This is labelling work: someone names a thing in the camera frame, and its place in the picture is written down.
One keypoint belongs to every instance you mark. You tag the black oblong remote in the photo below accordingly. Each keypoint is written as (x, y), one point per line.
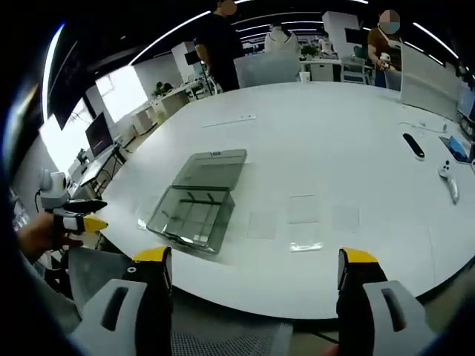
(413, 145)

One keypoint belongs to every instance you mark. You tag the white game controller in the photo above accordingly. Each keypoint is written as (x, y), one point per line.
(449, 178)

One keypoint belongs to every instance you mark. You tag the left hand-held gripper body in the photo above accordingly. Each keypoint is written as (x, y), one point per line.
(53, 189)

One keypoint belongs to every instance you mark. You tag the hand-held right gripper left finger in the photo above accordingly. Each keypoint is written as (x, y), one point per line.
(126, 319)

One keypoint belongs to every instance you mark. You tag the person's left hand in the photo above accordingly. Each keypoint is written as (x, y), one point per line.
(37, 237)

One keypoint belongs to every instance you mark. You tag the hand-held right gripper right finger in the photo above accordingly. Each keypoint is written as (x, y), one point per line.
(375, 319)

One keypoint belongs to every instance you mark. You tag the blue tablet device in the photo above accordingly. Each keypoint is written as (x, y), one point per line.
(458, 148)

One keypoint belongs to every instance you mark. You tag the clear dual guide fixture box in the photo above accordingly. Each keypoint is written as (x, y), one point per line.
(196, 207)

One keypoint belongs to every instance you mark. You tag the person's right hand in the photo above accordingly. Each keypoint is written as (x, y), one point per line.
(330, 351)

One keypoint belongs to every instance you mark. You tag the frosted partition panel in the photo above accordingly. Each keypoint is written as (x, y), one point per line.
(267, 72)

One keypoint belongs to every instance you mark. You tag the clear plastic divider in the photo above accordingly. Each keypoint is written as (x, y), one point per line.
(302, 209)
(305, 241)

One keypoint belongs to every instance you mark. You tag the white partition panel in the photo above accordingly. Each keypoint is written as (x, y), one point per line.
(426, 81)

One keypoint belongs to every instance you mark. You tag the dark computer monitor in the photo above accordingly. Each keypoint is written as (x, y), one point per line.
(98, 135)

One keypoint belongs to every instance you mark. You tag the white cup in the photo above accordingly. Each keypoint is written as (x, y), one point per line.
(304, 77)

